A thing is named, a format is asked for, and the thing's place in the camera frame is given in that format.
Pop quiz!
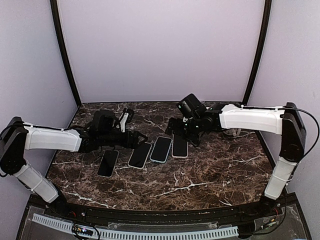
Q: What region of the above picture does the black frame post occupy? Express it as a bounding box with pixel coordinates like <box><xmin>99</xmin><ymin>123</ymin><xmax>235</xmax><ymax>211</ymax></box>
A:
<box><xmin>49</xmin><ymin>0</ymin><xmax>82</xmax><ymax>108</ymax></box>
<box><xmin>242</xmin><ymin>0</ymin><xmax>272</xmax><ymax>105</ymax></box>

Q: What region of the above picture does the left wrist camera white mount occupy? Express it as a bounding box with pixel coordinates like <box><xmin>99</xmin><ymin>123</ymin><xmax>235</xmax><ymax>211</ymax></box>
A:
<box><xmin>118</xmin><ymin>108</ymin><xmax>135</xmax><ymax>133</ymax></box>

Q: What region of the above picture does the white phone case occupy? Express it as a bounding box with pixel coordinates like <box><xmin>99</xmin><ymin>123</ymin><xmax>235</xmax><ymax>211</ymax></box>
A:
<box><xmin>127</xmin><ymin>142</ymin><xmax>153</xmax><ymax>170</ymax></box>

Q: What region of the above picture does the phone in pink case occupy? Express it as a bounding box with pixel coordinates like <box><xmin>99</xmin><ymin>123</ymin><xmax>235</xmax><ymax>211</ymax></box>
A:
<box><xmin>171</xmin><ymin>134</ymin><xmax>188</xmax><ymax>159</ymax></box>

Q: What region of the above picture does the left black frame post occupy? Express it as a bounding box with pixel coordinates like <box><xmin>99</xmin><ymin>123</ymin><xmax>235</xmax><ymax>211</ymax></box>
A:
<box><xmin>49</xmin><ymin>0</ymin><xmax>82</xmax><ymax>108</ymax></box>

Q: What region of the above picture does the black front rail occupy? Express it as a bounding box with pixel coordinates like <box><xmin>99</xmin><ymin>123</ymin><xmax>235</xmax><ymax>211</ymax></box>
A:
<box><xmin>44</xmin><ymin>199</ymin><xmax>283</xmax><ymax>226</ymax></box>

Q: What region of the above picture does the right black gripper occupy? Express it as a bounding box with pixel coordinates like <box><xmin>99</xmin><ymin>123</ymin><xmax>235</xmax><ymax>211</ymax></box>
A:
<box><xmin>165</xmin><ymin>117</ymin><xmax>203</xmax><ymax>144</ymax></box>

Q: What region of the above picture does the phone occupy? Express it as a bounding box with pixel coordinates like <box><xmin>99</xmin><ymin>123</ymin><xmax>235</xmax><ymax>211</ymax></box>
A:
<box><xmin>149</xmin><ymin>136</ymin><xmax>172</xmax><ymax>164</ymax></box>
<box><xmin>97</xmin><ymin>150</ymin><xmax>119</xmax><ymax>178</ymax></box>
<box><xmin>171</xmin><ymin>134</ymin><xmax>188</xmax><ymax>159</ymax></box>

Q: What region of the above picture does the right black frame post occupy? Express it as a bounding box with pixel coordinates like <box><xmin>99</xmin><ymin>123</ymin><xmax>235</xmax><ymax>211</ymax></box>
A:
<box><xmin>242</xmin><ymin>0</ymin><xmax>272</xmax><ymax>105</ymax></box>

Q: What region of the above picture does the white patterned mug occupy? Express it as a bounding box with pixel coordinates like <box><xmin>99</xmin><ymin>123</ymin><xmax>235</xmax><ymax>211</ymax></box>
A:
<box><xmin>223</xmin><ymin>128</ymin><xmax>242</xmax><ymax>138</ymax></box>

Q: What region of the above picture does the phone in dark case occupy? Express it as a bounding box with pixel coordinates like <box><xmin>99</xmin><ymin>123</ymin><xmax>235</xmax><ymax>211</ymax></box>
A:
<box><xmin>97</xmin><ymin>150</ymin><xmax>119</xmax><ymax>178</ymax></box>

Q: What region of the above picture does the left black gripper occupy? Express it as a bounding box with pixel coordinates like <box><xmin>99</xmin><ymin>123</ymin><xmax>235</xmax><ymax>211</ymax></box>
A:
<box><xmin>98</xmin><ymin>128</ymin><xmax>148</xmax><ymax>149</ymax></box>

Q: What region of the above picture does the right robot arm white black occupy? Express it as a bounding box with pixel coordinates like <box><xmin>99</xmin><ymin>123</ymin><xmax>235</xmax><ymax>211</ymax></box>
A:
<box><xmin>165</xmin><ymin>93</ymin><xmax>308</xmax><ymax>217</ymax></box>

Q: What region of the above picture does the small green circuit board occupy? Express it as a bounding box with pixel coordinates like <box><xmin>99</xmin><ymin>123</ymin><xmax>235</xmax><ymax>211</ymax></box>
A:
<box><xmin>71</xmin><ymin>224</ymin><xmax>94</xmax><ymax>238</ymax></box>

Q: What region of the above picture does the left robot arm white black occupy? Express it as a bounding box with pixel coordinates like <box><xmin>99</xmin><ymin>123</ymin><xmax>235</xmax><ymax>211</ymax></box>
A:
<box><xmin>0</xmin><ymin>108</ymin><xmax>148</xmax><ymax>218</ymax></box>

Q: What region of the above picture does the white slotted cable duct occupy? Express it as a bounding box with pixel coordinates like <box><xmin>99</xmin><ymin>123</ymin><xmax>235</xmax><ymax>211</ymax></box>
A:
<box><xmin>31</xmin><ymin>213</ymin><xmax>239</xmax><ymax>240</ymax></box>

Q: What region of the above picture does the black smartphone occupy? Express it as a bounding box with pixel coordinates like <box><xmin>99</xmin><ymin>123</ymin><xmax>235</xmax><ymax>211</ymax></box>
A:
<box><xmin>128</xmin><ymin>143</ymin><xmax>152</xmax><ymax>168</ymax></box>

